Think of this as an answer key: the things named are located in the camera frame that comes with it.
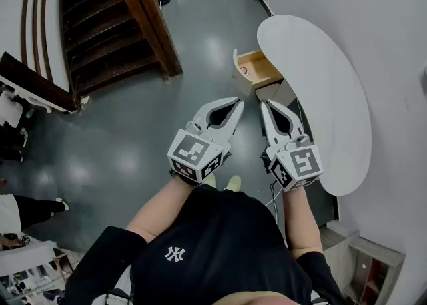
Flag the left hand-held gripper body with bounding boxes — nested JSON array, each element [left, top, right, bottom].
[[167, 119, 233, 186]]

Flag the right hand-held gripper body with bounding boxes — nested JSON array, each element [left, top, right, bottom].
[[261, 133, 324, 192]]

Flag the wooden drawer with white front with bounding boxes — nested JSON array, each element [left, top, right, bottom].
[[232, 48, 285, 97]]

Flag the person's right forearm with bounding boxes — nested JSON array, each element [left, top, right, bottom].
[[282, 184, 324, 260]]

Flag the person's left forearm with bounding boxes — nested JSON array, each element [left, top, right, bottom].
[[125, 176, 196, 242]]

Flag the white oval dressing table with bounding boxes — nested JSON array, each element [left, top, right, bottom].
[[254, 14, 373, 221]]

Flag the person's right pale shoe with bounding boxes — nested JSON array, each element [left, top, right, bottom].
[[224, 175, 242, 192]]

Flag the person's black t-shirt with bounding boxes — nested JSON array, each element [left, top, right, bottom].
[[64, 184, 345, 305]]

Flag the dark wooden staircase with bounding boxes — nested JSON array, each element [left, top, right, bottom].
[[58, 0, 183, 98]]

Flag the grey wooden cabinet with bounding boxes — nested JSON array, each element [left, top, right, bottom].
[[342, 234, 406, 305]]

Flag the dark wooden banister board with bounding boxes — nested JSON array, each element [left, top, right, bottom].
[[0, 51, 81, 115]]

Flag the white cloth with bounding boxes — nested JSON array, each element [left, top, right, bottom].
[[0, 90, 23, 129]]

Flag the white cluttered table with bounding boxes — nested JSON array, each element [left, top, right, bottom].
[[0, 233, 79, 305]]

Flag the white cable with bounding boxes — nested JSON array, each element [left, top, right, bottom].
[[264, 179, 285, 225]]

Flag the brown curved wall handrails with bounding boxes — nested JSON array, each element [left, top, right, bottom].
[[19, 0, 54, 83]]

